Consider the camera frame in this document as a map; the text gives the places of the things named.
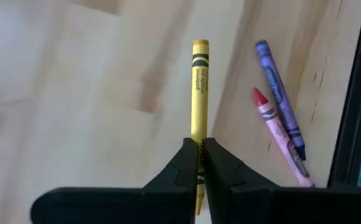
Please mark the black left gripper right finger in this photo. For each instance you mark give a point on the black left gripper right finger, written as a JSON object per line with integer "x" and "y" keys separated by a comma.
{"x": 277, "y": 205}

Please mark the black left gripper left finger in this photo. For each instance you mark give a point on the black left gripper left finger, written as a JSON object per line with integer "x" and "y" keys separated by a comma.
{"x": 121, "y": 205}

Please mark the red crayon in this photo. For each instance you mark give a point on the red crayon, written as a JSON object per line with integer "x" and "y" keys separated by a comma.
{"x": 277, "y": 130}

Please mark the yellow crayon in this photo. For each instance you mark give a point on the yellow crayon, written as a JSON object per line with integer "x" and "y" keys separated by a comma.
{"x": 199, "y": 102}

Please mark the purple crayon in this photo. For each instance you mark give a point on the purple crayon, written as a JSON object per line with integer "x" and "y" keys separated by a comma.
{"x": 277, "y": 93}

